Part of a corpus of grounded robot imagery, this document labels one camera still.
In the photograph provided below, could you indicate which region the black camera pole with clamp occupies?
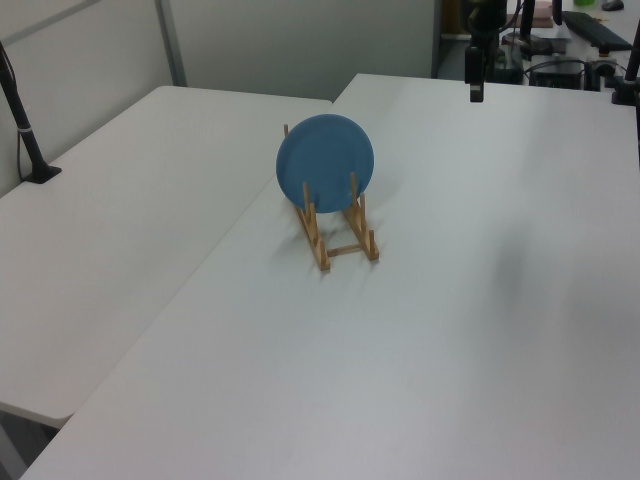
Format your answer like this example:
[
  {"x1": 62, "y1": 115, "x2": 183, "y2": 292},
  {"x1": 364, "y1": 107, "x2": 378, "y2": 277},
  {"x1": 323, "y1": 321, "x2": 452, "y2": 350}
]
[{"x1": 0, "y1": 39, "x2": 63, "y2": 186}]

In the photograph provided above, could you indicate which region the black clamped pole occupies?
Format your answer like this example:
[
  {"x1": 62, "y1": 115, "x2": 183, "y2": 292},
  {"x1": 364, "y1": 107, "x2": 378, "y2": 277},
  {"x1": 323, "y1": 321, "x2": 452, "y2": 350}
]
[{"x1": 610, "y1": 27, "x2": 640, "y2": 106}]

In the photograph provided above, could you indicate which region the black computer keyboard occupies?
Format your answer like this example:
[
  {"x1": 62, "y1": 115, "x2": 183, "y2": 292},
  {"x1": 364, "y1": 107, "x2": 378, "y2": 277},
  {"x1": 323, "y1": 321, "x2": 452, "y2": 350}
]
[{"x1": 562, "y1": 10, "x2": 634, "y2": 51}]

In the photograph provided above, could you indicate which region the black electronics box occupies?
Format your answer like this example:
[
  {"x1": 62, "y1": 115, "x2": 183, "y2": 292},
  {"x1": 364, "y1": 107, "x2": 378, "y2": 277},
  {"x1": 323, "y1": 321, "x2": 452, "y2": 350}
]
[{"x1": 528, "y1": 59, "x2": 586, "y2": 89}]

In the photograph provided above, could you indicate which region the black monitor stand pole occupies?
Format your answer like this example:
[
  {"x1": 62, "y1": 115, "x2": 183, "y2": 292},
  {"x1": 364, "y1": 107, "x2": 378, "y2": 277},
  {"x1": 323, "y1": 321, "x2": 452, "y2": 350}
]
[{"x1": 518, "y1": 0, "x2": 537, "y2": 41}]

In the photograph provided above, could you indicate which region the wooden plate rack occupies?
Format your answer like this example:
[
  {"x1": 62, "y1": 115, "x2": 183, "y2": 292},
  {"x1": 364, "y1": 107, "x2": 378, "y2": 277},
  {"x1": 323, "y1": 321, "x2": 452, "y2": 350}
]
[{"x1": 282, "y1": 123, "x2": 380, "y2": 274}]

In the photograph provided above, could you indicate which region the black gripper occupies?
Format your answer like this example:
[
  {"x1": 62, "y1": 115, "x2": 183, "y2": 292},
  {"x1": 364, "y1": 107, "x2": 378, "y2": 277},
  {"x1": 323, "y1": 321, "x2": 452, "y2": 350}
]
[{"x1": 464, "y1": 44, "x2": 487, "y2": 104}]

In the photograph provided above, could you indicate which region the blue round plate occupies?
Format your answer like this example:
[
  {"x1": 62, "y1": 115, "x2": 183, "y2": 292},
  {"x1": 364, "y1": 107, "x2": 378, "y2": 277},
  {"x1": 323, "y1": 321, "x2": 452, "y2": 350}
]
[{"x1": 275, "y1": 113, "x2": 376, "y2": 216}]

